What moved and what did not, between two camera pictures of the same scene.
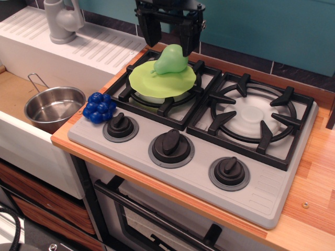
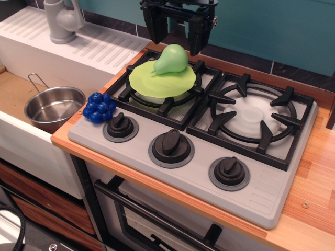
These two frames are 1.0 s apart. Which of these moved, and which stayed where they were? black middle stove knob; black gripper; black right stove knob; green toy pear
Moved: black gripper
Stayed: black middle stove knob; black right stove knob; green toy pear
